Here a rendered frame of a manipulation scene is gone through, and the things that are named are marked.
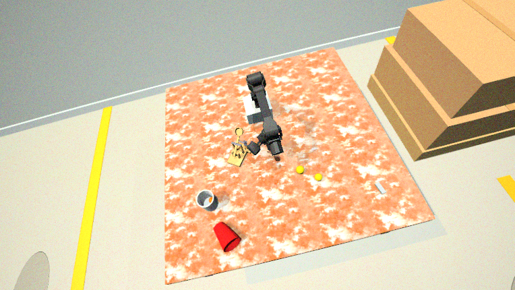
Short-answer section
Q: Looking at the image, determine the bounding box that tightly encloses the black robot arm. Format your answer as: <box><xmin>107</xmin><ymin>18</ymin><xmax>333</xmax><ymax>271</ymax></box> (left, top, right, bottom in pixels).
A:
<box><xmin>245</xmin><ymin>71</ymin><xmax>284</xmax><ymax>156</ymax></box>

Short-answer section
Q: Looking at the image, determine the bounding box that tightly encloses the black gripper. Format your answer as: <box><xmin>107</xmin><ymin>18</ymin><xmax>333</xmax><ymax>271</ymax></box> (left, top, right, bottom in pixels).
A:
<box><xmin>247</xmin><ymin>131</ymin><xmax>266</xmax><ymax>155</ymax></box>

